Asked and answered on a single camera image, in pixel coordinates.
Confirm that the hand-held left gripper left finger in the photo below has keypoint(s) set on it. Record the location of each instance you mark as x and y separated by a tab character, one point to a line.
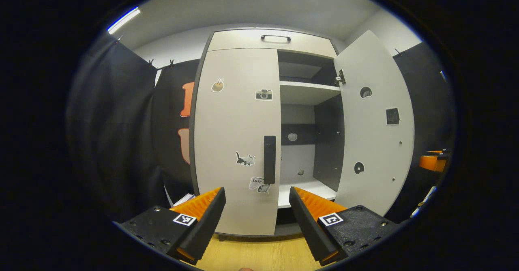
206	226

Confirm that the beige cabinet door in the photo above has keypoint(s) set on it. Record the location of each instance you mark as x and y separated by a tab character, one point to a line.
373	141
231	121

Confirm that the white cabinet shelf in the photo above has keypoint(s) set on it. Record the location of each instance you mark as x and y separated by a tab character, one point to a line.
302	192
304	92

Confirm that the ceiling strip light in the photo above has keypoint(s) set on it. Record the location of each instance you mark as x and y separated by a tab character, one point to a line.
123	20

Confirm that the beige double-door shoe cabinet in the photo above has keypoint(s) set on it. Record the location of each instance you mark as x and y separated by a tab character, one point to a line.
328	141

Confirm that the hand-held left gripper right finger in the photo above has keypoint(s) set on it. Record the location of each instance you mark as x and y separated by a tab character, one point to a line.
308	226

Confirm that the black backdrop cloth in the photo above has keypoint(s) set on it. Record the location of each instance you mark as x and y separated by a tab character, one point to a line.
113	133

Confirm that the white and blue boxes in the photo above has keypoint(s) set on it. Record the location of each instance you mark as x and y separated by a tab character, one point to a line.
184	200

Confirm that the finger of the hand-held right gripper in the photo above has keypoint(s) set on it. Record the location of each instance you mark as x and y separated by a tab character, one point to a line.
432	162

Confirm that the beige cabinet drawer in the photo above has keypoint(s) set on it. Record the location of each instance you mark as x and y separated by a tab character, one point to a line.
243	39

